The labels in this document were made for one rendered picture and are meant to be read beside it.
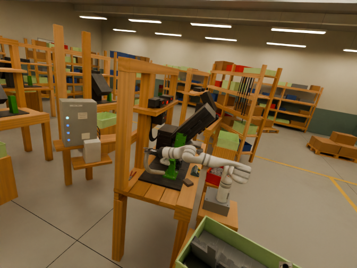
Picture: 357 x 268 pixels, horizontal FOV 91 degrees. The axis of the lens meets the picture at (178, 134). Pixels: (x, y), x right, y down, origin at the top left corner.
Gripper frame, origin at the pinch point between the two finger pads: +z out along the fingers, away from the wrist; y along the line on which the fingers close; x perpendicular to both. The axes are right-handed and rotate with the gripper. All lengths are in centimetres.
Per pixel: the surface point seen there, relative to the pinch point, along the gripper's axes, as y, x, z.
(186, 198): -53, 26, -6
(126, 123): 6.6, -20.1, 21.2
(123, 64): 29, -53, 12
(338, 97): -887, -511, -311
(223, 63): -316, -347, 63
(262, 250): -48, 49, -66
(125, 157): -8.2, 2.6, 29.7
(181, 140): -71, -31, 17
